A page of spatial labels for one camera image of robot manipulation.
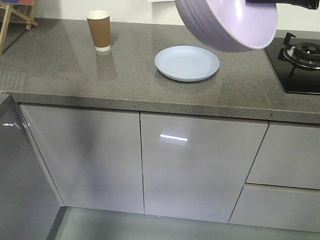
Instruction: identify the upper grey drawer front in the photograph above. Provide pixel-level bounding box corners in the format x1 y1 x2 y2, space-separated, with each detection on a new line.
246 122 320 190

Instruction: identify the lower grey drawer front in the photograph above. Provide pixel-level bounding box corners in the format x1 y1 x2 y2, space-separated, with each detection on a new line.
229 183 320 233

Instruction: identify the grey drawer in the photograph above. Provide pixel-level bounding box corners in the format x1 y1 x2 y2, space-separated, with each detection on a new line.
229 183 320 233
246 122 320 190

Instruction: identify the grey cabinet door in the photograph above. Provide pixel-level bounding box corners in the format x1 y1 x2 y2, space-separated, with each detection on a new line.
20 104 144 214
0 93 61 240
140 113 268 223

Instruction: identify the wooden folding rack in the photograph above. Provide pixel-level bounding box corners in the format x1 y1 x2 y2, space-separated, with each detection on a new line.
0 0 38 55

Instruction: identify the brown paper cup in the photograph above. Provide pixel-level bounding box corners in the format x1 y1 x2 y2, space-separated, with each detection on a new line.
86 10 111 52

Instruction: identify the grey cabinet door middle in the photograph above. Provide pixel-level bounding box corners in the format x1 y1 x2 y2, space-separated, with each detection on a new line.
140 113 268 223

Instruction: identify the grey cabinet door left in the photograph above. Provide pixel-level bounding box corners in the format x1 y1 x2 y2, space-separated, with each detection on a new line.
20 104 144 214

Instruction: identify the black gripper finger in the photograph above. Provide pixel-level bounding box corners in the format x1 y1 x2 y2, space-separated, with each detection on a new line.
247 0 320 10

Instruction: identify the black gas stove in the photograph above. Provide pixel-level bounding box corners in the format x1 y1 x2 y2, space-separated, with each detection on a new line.
264 32 320 95

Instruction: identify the blue red sign board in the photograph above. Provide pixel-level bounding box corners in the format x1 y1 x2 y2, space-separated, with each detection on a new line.
2 0 34 6

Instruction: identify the light blue plate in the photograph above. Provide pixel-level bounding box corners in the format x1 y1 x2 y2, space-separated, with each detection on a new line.
154 46 220 83

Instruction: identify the purple plastic bowl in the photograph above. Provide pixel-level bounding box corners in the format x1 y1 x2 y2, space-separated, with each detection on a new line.
175 0 278 53

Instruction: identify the white paper sheet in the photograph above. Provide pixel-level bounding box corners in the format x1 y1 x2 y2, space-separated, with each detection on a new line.
147 0 174 3

